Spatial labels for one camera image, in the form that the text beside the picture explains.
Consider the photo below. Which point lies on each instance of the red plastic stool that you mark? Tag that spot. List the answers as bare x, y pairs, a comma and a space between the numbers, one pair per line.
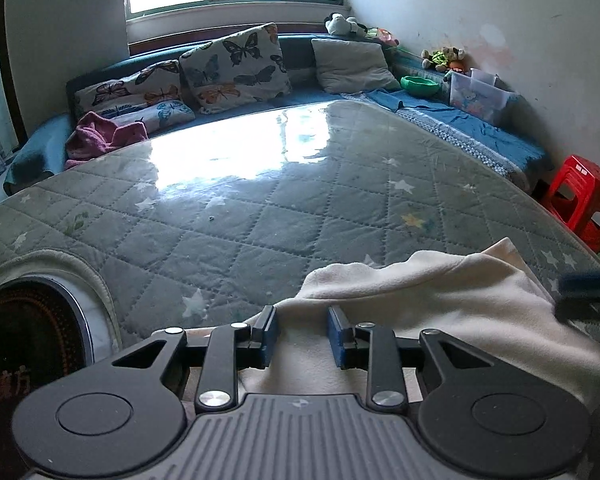
574, 199

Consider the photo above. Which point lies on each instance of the plain grey pillow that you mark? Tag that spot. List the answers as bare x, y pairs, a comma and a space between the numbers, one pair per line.
351, 66

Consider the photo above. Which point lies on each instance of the round black induction cooktop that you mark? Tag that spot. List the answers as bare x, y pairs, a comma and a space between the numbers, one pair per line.
43, 337

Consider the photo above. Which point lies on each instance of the small butterfly print pillow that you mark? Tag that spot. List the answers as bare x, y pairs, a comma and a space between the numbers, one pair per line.
152, 96

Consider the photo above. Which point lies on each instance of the green plastic bowl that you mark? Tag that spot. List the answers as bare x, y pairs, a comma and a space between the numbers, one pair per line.
419, 87

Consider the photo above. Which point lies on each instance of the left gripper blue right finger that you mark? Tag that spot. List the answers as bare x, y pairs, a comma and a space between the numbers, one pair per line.
343, 340

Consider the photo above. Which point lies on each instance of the pink crumpled cloth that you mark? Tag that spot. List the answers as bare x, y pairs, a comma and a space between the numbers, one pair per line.
95, 136

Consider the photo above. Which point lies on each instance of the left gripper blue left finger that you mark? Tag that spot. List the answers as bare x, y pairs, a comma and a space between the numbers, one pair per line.
264, 334

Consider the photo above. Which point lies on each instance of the panda plush toy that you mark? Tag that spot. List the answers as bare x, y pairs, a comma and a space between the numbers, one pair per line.
337, 25

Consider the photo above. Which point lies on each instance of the colourful plush toys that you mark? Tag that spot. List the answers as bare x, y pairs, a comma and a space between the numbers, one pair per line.
445, 59

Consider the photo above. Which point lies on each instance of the large butterfly print pillow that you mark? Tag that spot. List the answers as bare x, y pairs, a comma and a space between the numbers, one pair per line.
241, 69

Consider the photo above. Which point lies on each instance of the clear plastic storage box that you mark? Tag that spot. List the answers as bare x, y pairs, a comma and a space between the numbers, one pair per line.
484, 101

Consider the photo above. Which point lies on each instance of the cream sweater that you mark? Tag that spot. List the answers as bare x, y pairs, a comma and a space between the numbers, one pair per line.
490, 299

